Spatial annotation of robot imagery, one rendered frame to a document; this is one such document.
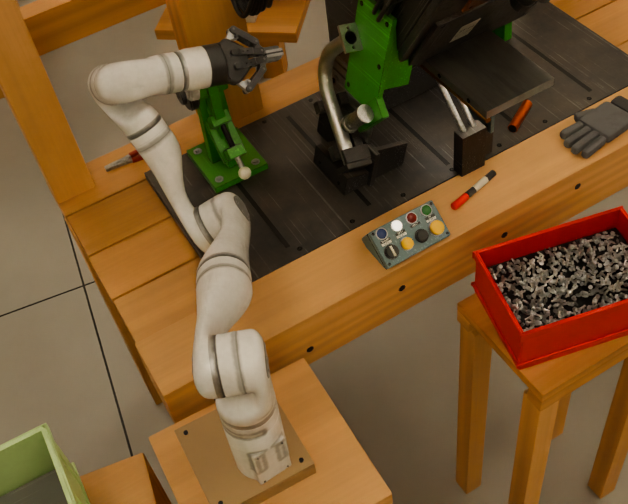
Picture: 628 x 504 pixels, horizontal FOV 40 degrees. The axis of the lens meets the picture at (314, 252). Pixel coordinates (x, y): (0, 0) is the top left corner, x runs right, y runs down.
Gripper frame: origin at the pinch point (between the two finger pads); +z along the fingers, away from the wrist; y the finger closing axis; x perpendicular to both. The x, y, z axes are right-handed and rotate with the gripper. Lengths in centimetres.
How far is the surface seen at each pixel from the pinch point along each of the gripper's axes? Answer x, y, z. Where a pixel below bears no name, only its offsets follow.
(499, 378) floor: 61, -92, 73
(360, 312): 5, -52, 6
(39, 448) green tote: 11, -57, -58
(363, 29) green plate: -3.5, 0.7, 18.4
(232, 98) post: 38.7, -0.5, 6.1
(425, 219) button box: -3.1, -37.8, 20.9
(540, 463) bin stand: 1, -94, 35
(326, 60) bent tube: 7.9, -1.6, 15.2
